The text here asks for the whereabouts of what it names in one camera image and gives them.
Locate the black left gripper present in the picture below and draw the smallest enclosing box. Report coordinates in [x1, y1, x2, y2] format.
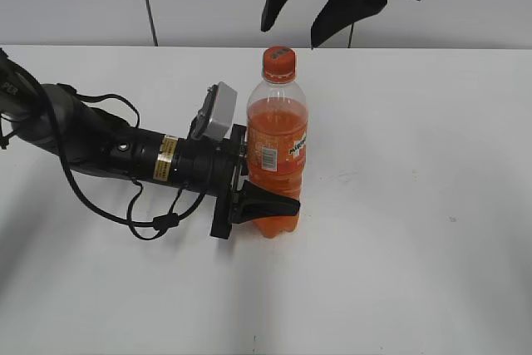
[174, 124, 300, 239]

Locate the orange bottle cap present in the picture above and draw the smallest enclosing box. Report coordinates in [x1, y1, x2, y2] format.
[263, 46, 297, 83]

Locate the orange soda plastic bottle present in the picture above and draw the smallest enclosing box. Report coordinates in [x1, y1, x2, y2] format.
[246, 71, 310, 240]

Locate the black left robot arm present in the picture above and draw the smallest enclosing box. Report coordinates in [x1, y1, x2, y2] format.
[1, 55, 300, 239]

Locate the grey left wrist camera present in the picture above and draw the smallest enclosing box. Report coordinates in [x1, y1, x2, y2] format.
[188, 81, 238, 141]

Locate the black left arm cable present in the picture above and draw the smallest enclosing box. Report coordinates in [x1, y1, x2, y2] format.
[0, 53, 209, 241]

